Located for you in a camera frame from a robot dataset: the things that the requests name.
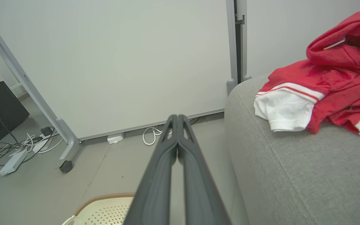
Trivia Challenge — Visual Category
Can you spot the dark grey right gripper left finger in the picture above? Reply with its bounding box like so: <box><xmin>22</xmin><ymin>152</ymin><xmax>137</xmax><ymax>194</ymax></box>
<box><xmin>122</xmin><ymin>114</ymin><xmax>179</xmax><ymax>225</ymax></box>

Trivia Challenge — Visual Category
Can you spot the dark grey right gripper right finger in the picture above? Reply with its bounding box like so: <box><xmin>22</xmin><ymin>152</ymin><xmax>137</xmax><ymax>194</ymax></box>
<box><xmin>177</xmin><ymin>114</ymin><xmax>232</xmax><ymax>225</ymax></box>

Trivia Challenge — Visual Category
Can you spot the red white striped jersey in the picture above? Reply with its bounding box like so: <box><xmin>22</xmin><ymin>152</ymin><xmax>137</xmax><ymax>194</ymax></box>
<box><xmin>254</xmin><ymin>59</ymin><xmax>360</xmax><ymax>138</ymax></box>

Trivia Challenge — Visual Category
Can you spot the red fleece garment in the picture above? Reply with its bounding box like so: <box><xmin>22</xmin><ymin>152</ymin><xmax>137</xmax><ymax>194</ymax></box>
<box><xmin>306</xmin><ymin>12</ymin><xmax>360</xmax><ymax>74</ymax></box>

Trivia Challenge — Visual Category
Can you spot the cream perforated laundry basket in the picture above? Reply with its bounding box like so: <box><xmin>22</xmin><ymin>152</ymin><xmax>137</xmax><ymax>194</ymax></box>
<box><xmin>62</xmin><ymin>193</ymin><xmax>136</xmax><ymax>225</ymax></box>

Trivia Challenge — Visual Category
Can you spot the white power strip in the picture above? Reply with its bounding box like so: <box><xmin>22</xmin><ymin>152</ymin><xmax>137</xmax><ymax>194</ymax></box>
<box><xmin>107</xmin><ymin>133</ymin><xmax>125</xmax><ymax>145</ymax></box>
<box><xmin>0</xmin><ymin>149</ymin><xmax>28</xmax><ymax>176</ymax></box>

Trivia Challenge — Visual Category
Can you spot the grey fabric sofa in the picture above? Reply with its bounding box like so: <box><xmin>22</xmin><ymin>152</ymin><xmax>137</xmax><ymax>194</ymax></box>
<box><xmin>224</xmin><ymin>73</ymin><xmax>360</xmax><ymax>225</ymax></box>

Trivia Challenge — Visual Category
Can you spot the grey partition leg with caster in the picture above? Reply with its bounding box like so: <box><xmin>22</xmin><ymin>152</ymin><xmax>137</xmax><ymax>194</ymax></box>
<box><xmin>55</xmin><ymin>118</ymin><xmax>82</xmax><ymax>174</ymax></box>

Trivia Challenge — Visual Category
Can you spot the large white partition panel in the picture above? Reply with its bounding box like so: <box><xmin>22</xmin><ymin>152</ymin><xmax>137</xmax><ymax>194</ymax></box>
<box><xmin>0</xmin><ymin>0</ymin><xmax>238</xmax><ymax>142</ymax></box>

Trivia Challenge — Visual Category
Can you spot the black box device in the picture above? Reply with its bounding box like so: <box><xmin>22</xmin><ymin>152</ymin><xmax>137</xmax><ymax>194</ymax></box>
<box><xmin>0</xmin><ymin>81</ymin><xmax>30</xmax><ymax>143</ymax></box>

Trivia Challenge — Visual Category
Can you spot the looped white cable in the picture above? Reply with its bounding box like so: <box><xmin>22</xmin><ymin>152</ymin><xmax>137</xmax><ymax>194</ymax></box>
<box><xmin>142</xmin><ymin>124</ymin><xmax>173</xmax><ymax>146</ymax></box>

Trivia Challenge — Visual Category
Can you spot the black floor cable bundle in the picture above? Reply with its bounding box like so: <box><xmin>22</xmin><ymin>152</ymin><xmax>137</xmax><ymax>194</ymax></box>
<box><xmin>0</xmin><ymin>127</ymin><xmax>63</xmax><ymax>164</ymax></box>

